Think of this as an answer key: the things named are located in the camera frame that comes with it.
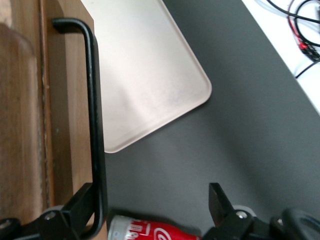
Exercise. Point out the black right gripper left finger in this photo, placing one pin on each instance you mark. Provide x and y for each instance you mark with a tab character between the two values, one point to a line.
80	202

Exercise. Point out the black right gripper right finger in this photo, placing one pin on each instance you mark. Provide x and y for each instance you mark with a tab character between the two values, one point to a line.
220	207

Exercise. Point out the wooden drawer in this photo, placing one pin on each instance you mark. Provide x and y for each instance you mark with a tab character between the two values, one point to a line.
65	100

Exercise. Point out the wooden drawer cabinet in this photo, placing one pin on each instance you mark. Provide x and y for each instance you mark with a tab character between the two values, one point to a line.
17	112

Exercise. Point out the red cola bottle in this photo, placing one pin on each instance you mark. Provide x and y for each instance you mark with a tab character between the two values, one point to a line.
150	230

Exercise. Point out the beige plastic tray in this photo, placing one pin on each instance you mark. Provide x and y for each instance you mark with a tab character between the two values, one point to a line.
145	75

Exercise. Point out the black connector strip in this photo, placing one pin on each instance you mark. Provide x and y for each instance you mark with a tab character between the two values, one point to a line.
310	51

